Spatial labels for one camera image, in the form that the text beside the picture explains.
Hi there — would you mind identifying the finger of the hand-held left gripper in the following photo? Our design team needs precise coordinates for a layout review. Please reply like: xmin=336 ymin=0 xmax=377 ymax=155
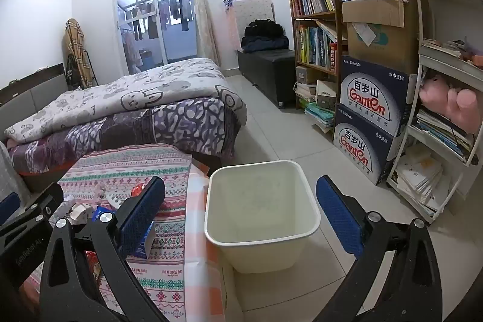
xmin=0 ymin=186 xmax=65 ymax=238
xmin=0 ymin=192 xmax=21 ymax=226

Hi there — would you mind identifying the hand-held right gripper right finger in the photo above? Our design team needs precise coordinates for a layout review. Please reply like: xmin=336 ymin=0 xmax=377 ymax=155
xmin=315 ymin=175 xmax=443 ymax=322

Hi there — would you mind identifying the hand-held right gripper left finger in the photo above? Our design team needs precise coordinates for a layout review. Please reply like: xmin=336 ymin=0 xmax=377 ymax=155
xmin=40 ymin=176 xmax=168 ymax=322

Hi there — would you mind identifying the white plastic waste bin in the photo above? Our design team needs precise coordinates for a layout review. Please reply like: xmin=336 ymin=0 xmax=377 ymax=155
xmin=204 ymin=160 xmax=321 ymax=274

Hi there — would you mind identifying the blue carton box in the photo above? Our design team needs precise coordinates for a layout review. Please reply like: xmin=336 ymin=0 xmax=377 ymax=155
xmin=92 ymin=206 xmax=156 ymax=261

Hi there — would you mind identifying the crumpled white tissue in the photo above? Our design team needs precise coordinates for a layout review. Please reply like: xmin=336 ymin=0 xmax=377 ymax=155
xmin=68 ymin=203 xmax=92 ymax=225

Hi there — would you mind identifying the blue printed water carton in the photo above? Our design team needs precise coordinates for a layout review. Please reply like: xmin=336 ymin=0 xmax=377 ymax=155
xmin=333 ymin=103 xmax=405 ymax=186
xmin=340 ymin=56 xmax=418 ymax=137

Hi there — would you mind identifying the pink checked cloth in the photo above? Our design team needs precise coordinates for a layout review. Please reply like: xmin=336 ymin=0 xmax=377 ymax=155
xmin=185 ymin=160 xmax=227 ymax=322

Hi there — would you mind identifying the stack of white papers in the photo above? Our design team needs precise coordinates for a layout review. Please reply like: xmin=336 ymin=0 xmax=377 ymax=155
xmin=392 ymin=146 xmax=452 ymax=218

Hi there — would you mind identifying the stack of green booklets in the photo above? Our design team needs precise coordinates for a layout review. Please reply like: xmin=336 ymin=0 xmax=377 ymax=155
xmin=305 ymin=101 xmax=336 ymax=131

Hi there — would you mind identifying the purple patterned bedsheet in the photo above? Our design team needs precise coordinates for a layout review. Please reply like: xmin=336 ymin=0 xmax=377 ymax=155
xmin=8 ymin=96 xmax=242 ymax=175

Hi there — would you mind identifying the grey padded headboard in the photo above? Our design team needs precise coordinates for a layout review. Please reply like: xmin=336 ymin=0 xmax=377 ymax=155
xmin=0 ymin=62 xmax=69 ymax=107

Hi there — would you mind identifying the beige small box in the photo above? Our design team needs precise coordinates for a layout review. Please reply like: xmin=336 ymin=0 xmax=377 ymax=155
xmin=316 ymin=81 xmax=337 ymax=110

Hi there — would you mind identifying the stack of books on cart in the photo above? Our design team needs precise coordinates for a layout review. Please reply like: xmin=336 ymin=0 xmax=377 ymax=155
xmin=412 ymin=109 xmax=475 ymax=163

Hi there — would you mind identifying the white cartoon-print quilt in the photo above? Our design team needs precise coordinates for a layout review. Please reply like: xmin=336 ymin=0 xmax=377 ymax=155
xmin=4 ymin=58 xmax=248 ymax=143

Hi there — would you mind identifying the small brown cardboard box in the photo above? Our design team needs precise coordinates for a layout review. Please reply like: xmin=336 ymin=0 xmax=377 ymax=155
xmin=295 ymin=66 xmax=318 ymax=84

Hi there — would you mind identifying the black hanging bag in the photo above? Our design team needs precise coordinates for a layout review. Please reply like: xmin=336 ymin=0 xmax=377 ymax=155
xmin=66 ymin=53 xmax=85 ymax=89

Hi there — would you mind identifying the black storage bench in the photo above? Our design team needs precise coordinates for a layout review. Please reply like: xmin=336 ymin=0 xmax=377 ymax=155
xmin=237 ymin=49 xmax=297 ymax=107

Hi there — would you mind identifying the pink plush toy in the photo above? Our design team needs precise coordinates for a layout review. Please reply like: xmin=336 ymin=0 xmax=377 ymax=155
xmin=419 ymin=75 xmax=481 ymax=134

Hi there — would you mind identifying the row of thick colourful books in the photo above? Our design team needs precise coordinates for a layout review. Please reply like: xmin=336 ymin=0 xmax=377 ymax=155
xmin=296 ymin=22 xmax=339 ymax=74

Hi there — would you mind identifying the large cardboard box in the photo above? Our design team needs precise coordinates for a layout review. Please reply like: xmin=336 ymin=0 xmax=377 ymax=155
xmin=346 ymin=22 xmax=418 ymax=75

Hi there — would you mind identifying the plaid coat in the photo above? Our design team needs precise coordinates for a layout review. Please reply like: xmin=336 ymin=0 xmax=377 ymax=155
xmin=62 ymin=18 xmax=99 ymax=91

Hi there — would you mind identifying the pile of dark clothes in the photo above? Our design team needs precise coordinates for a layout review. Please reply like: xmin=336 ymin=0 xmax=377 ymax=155
xmin=241 ymin=19 xmax=289 ymax=54

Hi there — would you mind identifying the sliding glass door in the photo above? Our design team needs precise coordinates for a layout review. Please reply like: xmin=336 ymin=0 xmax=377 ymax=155
xmin=109 ymin=0 xmax=200 ymax=75

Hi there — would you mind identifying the cream curtain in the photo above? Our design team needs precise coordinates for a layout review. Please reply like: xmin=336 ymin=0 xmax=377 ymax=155
xmin=185 ymin=0 xmax=221 ymax=68

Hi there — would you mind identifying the flat cardboard box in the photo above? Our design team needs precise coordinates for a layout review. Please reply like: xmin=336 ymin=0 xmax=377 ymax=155
xmin=341 ymin=0 xmax=407 ymax=29

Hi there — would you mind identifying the row of hanging laundry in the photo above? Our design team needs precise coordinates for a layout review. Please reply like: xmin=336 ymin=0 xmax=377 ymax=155
xmin=121 ymin=0 xmax=197 ymax=43

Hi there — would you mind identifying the white cabinet with pink cover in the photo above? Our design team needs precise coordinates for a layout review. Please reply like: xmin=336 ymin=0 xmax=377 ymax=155
xmin=226 ymin=0 xmax=275 ymax=52

